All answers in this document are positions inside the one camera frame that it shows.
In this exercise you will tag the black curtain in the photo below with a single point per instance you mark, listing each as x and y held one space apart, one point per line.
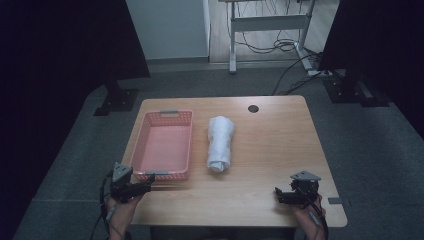
383 50
50 66

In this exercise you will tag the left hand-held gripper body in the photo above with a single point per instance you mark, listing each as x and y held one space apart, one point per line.
120 180

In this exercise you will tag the white metal desk frame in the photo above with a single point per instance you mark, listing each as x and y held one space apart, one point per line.
266 23

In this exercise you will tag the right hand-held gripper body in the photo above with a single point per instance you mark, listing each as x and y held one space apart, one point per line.
305 188

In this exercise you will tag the pink plastic basket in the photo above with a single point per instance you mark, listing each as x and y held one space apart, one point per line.
163 150

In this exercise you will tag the black stand base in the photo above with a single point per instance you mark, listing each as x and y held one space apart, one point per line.
118 100
346 91

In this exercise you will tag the grey tape piece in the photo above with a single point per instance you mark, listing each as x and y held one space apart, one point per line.
335 200

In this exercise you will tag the white towel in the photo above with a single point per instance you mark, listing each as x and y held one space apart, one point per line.
220 140

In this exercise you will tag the person's right hand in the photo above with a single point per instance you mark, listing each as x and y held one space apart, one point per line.
308 216

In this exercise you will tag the white cabinet panel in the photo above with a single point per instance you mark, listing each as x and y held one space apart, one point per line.
166 30

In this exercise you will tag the person's left hand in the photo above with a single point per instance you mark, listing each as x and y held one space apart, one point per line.
123 213

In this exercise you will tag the white power strip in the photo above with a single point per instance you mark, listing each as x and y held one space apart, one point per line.
316 72

